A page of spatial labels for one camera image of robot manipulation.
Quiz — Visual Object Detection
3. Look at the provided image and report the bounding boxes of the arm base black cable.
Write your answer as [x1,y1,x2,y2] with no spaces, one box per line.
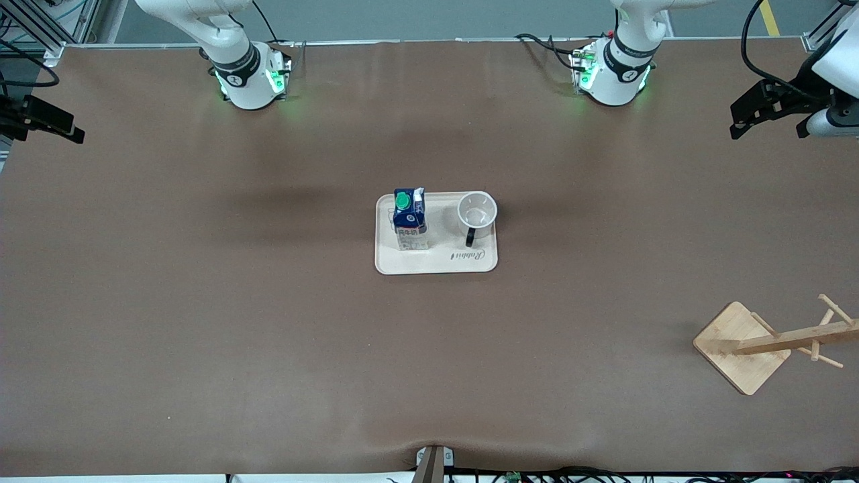
[252,0,299,48]
[515,32,578,71]

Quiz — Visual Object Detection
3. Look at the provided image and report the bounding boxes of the arm black wrist cable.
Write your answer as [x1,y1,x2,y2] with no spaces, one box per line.
[740,0,816,92]
[0,40,60,89]

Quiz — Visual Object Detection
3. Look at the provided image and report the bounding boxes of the beige plastic tray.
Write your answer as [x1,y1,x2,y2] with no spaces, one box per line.
[374,191,499,276]

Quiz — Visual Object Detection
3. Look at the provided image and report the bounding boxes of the wooden cup rack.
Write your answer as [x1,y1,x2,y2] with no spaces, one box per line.
[693,293,859,396]

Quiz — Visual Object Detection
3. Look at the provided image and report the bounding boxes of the aluminium frame post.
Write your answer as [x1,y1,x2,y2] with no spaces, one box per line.
[802,0,850,52]
[0,0,101,64]

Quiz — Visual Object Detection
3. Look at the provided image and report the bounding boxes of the white cup black handle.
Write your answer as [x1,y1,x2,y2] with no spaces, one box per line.
[458,191,499,248]

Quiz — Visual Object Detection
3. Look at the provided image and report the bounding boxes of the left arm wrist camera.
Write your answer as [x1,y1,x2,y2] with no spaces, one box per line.
[804,109,859,140]

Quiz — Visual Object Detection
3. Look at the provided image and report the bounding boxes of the right arm black wrist cable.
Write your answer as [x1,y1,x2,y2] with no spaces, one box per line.
[0,40,60,89]

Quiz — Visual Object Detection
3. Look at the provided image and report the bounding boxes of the left arm black wrist cable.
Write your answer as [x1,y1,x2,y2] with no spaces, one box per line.
[740,0,816,92]

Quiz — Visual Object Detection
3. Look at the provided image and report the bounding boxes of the right arm base black cable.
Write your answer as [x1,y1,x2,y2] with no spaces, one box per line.
[252,0,299,48]

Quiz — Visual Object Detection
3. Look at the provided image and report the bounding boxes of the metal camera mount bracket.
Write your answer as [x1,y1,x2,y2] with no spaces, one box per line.
[415,445,455,483]

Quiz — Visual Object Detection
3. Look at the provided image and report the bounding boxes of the left arm base black cable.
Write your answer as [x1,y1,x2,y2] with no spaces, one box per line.
[515,32,578,71]

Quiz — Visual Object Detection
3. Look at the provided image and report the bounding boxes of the blue milk carton green cap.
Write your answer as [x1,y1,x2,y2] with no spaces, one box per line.
[392,187,429,251]

